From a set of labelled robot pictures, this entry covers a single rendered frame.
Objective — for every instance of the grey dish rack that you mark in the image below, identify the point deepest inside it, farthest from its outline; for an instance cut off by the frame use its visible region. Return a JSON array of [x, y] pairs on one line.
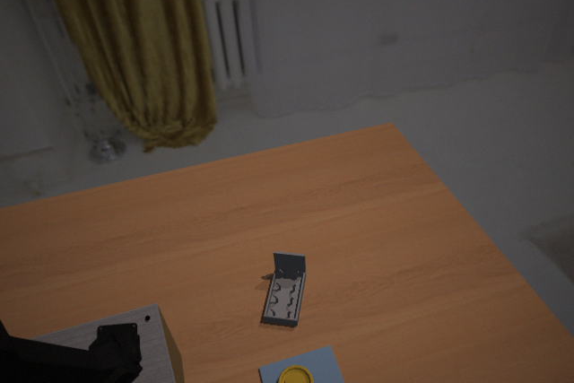
[[285, 296]]

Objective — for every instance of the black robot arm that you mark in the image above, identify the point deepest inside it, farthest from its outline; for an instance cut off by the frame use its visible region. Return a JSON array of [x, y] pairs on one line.
[[112, 358]]

